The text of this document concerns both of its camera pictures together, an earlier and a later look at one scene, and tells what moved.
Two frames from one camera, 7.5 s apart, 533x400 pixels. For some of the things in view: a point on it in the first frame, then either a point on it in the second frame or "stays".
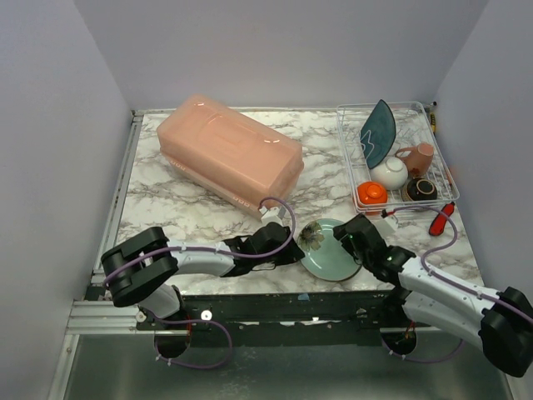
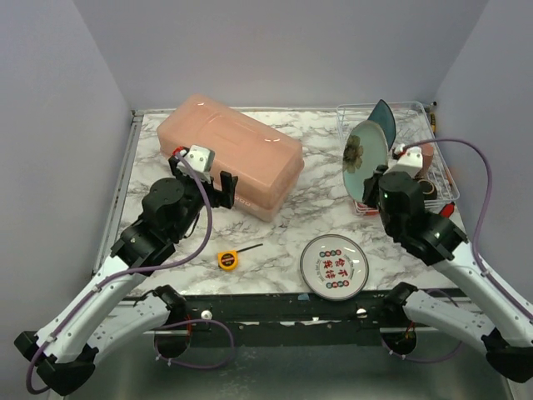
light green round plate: (325, 257) to (365, 148)
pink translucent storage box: (229, 152) stays
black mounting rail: (278, 319) stays
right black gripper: (355, 232) to (372, 188)
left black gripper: (281, 248) to (214, 192)
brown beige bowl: (421, 189) stays
